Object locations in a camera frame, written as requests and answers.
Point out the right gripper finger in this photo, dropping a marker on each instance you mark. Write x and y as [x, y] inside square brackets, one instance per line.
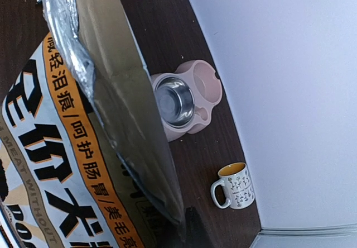
[196, 234]

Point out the dog food bag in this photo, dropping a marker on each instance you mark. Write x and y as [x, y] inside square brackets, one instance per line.
[84, 158]

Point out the pink double pet bowl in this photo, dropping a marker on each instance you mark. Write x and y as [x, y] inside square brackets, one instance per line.
[207, 90]

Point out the white patterned mug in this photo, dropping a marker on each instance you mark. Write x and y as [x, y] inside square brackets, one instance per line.
[237, 187]

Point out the right aluminium frame post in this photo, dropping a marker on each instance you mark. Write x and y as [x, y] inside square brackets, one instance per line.
[331, 236]

